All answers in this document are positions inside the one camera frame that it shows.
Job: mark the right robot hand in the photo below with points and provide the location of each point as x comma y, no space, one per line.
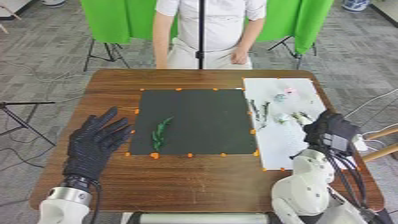
332,125

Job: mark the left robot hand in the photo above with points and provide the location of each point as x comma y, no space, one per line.
94,143

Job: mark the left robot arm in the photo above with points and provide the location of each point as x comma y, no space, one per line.
64,203

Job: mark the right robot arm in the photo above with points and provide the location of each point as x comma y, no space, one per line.
307,190

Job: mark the dark mat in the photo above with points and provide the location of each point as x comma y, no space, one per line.
204,126

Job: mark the person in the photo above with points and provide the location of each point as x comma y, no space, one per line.
227,26

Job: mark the white sheet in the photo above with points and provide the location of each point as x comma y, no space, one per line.
280,146

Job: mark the green sprig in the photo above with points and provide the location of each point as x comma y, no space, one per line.
264,113
254,110
158,133

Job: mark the pink flower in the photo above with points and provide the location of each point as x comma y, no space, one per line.
289,90

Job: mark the black folding stand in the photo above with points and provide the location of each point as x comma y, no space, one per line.
19,120

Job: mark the black tripod stand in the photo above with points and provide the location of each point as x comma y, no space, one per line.
293,50
108,53

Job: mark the pale grey bar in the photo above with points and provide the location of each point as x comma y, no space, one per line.
200,218

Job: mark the black upright pole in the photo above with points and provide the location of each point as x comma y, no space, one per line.
200,33

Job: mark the blue and white vase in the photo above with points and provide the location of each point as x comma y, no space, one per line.
355,4

